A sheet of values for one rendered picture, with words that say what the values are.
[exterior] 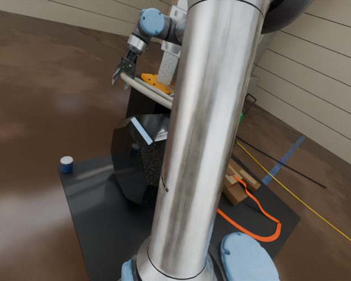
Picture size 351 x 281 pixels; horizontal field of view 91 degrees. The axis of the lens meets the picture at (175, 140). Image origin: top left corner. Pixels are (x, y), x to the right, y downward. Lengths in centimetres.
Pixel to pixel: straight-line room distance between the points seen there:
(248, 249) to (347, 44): 581
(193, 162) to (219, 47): 15
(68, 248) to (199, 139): 152
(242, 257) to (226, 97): 36
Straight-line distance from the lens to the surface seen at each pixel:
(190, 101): 24
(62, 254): 166
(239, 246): 49
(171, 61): 216
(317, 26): 622
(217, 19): 26
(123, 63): 93
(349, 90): 602
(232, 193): 226
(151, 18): 83
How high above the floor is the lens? 157
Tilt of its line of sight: 36 degrees down
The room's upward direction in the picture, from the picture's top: 24 degrees clockwise
